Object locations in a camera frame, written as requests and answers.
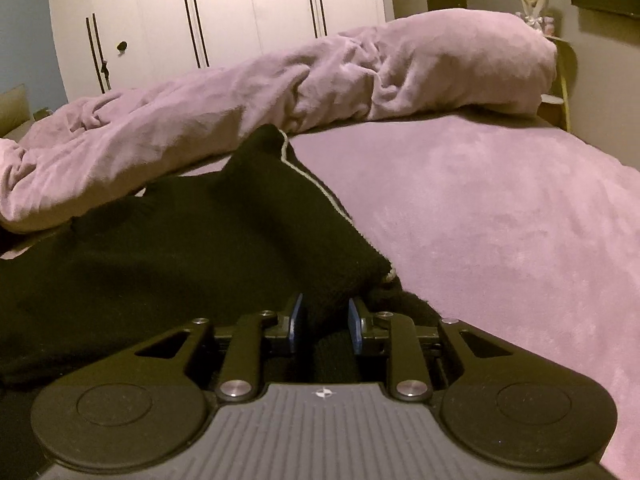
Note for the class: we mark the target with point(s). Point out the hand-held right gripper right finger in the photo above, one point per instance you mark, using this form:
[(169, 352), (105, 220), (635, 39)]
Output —
[(356, 327)]

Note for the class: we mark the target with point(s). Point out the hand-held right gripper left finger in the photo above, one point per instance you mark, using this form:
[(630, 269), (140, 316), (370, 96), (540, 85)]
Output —
[(296, 327)]

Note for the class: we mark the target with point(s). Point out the black knit sweater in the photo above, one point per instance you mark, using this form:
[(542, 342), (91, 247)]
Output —
[(200, 250)]

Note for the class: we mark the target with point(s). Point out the purple bed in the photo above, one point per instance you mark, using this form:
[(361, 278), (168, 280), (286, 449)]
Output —
[(500, 220)]

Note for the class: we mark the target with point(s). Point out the black wardrobe key knob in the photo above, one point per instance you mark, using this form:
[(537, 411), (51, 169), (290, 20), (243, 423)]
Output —
[(121, 46)]

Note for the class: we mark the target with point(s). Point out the yellow bedside shelf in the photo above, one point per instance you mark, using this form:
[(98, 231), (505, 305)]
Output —
[(565, 75)]

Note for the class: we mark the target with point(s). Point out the purple fleece blanket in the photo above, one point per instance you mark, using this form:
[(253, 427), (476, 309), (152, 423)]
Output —
[(250, 95)]

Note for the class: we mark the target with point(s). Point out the white wardrobe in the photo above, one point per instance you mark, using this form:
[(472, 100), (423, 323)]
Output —
[(150, 5)]

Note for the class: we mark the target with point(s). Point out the olive pillow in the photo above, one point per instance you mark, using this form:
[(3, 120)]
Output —
[(12, 110)]

